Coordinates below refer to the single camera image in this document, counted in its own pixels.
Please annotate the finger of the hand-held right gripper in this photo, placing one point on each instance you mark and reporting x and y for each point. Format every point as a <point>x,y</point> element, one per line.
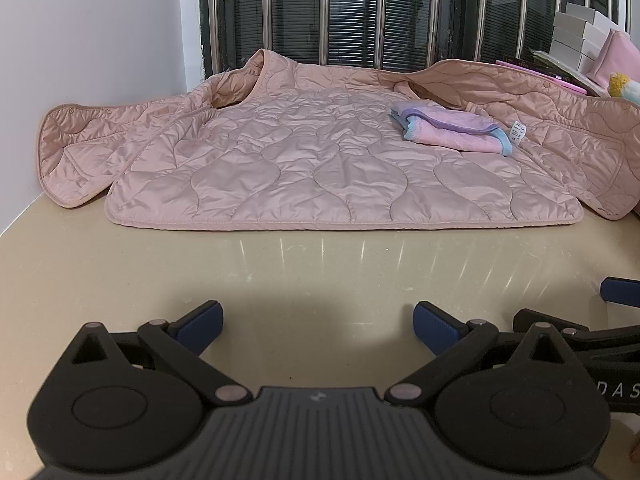
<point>575,327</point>
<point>620,291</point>

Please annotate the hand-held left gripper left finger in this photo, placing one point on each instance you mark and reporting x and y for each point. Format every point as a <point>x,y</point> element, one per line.
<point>200,326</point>

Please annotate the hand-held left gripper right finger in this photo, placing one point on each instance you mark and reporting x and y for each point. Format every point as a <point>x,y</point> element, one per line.
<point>435,327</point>

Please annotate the pastel pink blue purple cloth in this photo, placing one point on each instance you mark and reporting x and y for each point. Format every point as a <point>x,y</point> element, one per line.
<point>450,127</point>

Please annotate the pink quilted jacket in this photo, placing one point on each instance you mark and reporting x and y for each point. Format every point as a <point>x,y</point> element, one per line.
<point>300,160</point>

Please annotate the yellow white plush toy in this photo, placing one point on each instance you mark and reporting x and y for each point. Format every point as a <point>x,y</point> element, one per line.
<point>622,87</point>

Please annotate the magenta flat folder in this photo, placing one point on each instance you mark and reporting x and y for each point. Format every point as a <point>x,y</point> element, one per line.
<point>550,76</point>

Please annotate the pink pillow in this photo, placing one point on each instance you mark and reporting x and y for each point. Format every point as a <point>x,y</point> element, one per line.
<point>617,57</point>

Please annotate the stack of white boxes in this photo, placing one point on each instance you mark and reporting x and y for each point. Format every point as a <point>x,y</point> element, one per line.
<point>575,30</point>

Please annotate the metal window grille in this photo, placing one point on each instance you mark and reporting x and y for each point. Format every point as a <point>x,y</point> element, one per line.
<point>350,10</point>

